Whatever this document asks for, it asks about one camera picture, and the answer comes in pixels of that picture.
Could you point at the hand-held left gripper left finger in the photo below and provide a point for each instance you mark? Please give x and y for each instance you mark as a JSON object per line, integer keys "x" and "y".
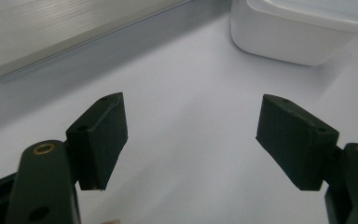
{"x": 96, "y": 146}

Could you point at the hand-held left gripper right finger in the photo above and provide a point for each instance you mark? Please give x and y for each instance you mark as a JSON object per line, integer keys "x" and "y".
{"x": 295, "y": 146}

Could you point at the white plastic container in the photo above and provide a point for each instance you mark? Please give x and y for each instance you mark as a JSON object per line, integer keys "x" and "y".
{"x": 295, "y": 34}

